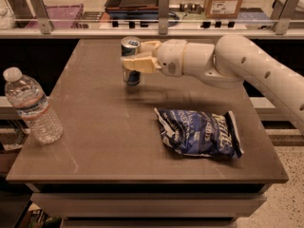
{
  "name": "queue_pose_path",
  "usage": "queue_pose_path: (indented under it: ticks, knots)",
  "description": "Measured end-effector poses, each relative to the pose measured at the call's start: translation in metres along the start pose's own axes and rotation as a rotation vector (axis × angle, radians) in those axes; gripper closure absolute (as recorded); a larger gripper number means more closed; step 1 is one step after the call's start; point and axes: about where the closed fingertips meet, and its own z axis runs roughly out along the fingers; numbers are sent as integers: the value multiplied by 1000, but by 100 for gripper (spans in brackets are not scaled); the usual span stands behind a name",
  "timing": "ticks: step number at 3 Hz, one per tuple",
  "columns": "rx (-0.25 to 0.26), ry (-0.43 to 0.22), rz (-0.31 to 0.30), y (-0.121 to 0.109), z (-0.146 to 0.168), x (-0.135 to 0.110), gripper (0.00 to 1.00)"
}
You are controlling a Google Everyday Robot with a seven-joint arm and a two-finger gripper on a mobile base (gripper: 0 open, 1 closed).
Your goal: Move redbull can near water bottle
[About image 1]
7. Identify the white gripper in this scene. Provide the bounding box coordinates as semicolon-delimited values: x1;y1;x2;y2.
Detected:
121;39;187;77

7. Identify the blue silver redbull can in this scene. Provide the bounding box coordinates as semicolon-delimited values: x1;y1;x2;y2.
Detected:
121;36;141;86

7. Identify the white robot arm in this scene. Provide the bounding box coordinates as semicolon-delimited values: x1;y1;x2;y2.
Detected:
121;34;304;133

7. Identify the clear plastic water bottle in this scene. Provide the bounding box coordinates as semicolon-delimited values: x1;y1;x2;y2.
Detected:
3;67;64;144

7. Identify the blue chips bag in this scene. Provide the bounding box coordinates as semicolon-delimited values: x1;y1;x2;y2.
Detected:
154;108;243;159

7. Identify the cardboard box with label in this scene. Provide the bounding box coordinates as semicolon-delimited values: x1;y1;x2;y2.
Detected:
203;0;243;19

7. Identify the purple plastic crate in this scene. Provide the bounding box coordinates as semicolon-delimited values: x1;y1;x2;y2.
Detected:
26;3;86;29

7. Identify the grey drawer cabinet under table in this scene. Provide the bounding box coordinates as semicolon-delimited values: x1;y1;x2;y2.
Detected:
31;193;266;228

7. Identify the middle metal railing post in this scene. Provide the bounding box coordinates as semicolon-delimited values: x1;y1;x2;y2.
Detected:
159;0;169;35

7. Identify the metal railing post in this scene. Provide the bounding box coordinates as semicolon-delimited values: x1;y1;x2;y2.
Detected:
159;0;169;35
30;0;53;34
274;0;299;35

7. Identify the left metal railing post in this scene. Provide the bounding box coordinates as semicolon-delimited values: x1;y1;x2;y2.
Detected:
30;0;53;34

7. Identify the right metal railing post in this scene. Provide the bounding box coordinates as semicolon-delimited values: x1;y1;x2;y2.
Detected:
274;0;299;35

